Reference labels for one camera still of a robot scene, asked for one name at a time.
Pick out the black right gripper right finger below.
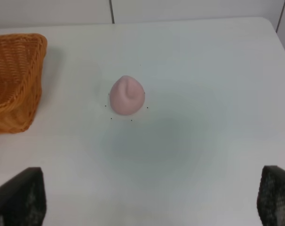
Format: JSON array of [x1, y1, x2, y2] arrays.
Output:
[[257, 166, 285, 226]]

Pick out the pink peach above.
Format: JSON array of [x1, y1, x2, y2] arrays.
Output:
[[109, 75, 145, 115]]

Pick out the orange wicker basket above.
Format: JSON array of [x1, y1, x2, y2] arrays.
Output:
[[0, 33, 48, 134]]

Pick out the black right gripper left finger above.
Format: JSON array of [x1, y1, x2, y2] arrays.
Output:
[[0, 167, 47, 226]]

